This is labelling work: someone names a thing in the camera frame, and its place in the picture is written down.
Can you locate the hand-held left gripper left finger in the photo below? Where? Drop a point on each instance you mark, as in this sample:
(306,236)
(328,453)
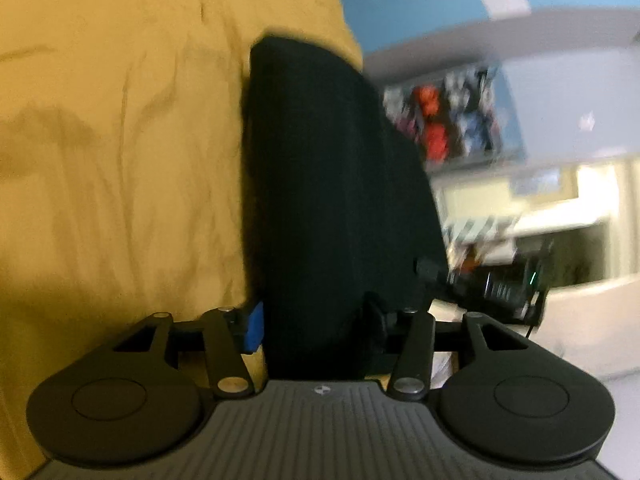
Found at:
(255,327)

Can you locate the blue cabinet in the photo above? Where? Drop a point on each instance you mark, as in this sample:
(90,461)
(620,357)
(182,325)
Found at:
(400,0)

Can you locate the shelf of colourful toys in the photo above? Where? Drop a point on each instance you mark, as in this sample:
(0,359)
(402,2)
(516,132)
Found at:
(450,115)

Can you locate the mustard yellow bedspread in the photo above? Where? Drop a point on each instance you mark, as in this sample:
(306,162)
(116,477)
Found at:
(115,160)

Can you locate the white desk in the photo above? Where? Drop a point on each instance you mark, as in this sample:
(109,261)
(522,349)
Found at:
(575,220)

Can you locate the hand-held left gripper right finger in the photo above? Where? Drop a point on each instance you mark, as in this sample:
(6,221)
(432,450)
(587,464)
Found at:
(395,322)

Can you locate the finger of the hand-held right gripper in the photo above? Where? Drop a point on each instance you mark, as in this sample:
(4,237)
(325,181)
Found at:
(434,271)

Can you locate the black pants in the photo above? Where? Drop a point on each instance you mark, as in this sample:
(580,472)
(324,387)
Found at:
(325,200)

